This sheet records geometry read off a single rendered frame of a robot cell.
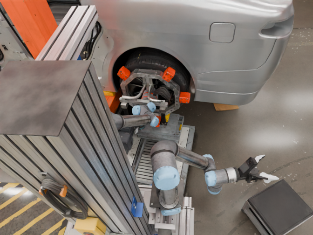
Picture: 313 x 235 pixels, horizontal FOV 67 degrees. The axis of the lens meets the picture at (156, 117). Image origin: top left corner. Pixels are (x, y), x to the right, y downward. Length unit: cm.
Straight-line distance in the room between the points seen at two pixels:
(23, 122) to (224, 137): 257
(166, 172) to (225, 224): 154
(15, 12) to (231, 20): 129
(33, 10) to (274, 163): 256
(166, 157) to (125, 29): 116
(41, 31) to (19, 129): 105
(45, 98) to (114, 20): 139
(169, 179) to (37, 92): 66
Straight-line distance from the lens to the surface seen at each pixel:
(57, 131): 53
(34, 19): 154
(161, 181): 107
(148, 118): 164
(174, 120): 278
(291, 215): 233
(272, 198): 233
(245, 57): 191
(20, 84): 69
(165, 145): 112
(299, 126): 331
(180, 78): 207
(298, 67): 411
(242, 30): 179
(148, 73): 201
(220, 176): 129
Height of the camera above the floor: 240
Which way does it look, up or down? 50 degrees down
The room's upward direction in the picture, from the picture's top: 8 degrees counter-clockwise
